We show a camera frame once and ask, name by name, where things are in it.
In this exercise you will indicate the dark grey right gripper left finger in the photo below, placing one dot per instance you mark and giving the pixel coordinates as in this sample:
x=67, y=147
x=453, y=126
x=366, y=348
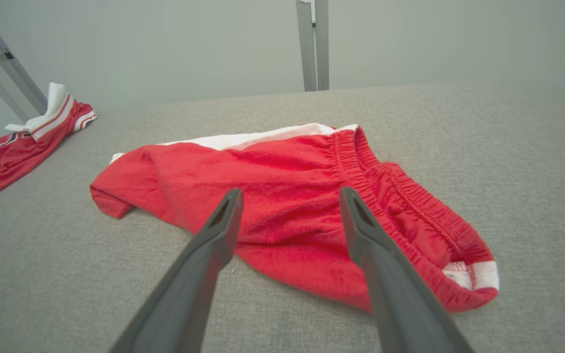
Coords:
x=189, y=284

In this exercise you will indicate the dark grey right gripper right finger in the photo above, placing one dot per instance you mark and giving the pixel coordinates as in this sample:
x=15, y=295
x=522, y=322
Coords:
x=400, y=294

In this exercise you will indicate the red shorts with white trim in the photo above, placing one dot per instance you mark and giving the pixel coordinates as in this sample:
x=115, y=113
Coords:
x=287, y=186

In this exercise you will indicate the red white basketball jersey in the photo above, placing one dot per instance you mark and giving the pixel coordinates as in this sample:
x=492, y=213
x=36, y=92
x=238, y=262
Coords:
x=3, y=162

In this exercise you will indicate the grey fabric sofa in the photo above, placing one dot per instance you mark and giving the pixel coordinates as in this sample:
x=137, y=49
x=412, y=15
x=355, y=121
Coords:
x=66, y=274

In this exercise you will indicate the grey double aluminium wall post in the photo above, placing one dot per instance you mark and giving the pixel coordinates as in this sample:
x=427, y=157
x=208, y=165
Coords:
x=307, y=49

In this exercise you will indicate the grey slanted aluminium wall post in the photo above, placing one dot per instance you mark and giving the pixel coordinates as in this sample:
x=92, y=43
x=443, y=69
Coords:
x=8, y=68

